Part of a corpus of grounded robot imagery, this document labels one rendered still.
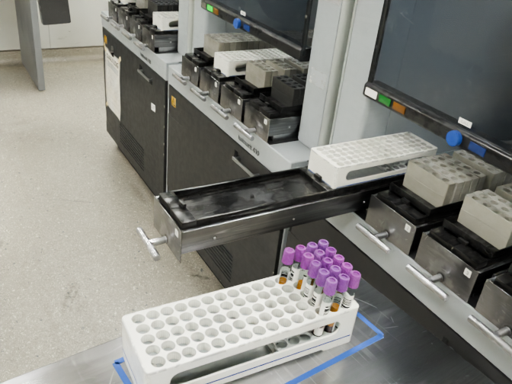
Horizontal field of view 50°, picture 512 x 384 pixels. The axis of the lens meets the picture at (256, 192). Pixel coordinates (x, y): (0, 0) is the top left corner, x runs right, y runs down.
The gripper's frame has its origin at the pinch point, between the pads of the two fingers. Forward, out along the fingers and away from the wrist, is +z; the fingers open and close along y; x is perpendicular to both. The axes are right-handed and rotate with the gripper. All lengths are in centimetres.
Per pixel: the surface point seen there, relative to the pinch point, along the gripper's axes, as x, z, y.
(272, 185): 43, 44, -15
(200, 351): 7.2, 35.6, 26.9
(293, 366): 19, 41, 30
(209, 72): 61, 43, -85
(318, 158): 54, 39, -14
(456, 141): 67, 28, 9
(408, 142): 78, 40, -13
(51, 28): 63, 95, -364
